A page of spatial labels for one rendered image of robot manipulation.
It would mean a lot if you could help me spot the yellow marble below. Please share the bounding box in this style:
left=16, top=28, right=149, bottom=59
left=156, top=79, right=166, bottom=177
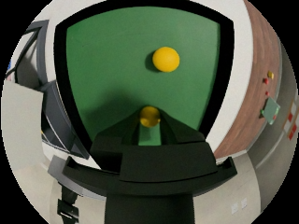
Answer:
left=140, top=106, right=160, bottom=127
left=152, top=47, right=179, bottom=72

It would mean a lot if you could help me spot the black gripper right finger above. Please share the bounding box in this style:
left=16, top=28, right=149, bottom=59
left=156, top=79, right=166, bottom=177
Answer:
left=159, top=109, right=206, bottom=145

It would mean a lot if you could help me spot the green tray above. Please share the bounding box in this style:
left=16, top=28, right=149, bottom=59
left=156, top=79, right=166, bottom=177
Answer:
left=53, top=0, right=235, bottom=158

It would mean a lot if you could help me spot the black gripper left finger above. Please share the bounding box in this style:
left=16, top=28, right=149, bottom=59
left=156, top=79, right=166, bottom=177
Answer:
left=93, top=109, right=140, bottom=146

